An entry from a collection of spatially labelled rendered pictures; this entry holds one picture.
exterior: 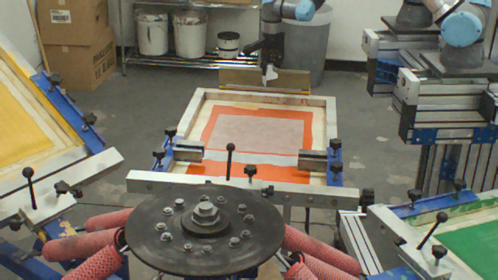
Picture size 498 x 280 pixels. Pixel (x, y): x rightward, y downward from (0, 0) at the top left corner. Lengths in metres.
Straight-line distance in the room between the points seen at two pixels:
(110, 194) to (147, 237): 2.65
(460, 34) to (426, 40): 0.66
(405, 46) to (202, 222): 1.73
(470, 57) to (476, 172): 0.63
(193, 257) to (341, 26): 4.73
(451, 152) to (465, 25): 0.77
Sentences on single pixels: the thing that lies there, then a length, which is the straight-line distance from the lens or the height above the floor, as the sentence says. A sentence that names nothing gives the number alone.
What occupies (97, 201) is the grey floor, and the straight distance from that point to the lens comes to 3.73.
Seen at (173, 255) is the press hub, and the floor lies 1.31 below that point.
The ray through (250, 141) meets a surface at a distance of 2.24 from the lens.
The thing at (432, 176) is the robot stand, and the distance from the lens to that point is 2.71.
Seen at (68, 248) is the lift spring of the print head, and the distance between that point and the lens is 1.39.
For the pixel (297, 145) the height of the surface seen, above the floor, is 0.96.
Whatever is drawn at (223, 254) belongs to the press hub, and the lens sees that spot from 1.08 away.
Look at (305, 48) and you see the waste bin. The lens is 5.19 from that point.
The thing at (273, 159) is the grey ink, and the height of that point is 0.96.
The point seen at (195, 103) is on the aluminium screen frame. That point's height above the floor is 0.99.
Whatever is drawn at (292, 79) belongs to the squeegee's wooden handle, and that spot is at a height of 1.11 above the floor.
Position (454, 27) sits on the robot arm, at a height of 1.43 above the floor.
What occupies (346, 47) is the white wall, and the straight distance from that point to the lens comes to 5.74.
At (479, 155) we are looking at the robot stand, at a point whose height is 0.81.
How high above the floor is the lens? 1.97
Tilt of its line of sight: 27 degrees down
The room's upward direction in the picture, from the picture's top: 2 degrees clockwise
